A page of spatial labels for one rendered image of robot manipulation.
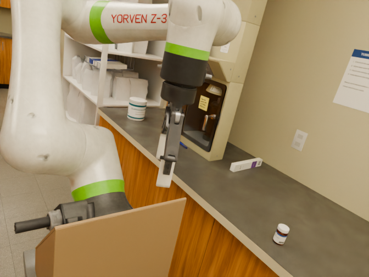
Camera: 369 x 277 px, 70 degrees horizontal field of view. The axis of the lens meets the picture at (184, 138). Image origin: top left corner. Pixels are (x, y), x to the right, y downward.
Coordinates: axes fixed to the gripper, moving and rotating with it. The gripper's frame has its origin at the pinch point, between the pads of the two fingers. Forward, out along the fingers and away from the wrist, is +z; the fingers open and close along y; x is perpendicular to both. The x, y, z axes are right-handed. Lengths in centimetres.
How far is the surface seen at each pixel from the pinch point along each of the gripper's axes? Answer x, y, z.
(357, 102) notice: -96, 64, -19
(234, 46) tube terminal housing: -34, 84, -32
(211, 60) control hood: -23, 81, -23
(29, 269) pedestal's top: 28.7, -1.2, 33.8
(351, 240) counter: -87, 24, 33
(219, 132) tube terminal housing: -38, 83, 15
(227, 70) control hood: -31, 79, -20
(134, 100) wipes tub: 14, 136, 18
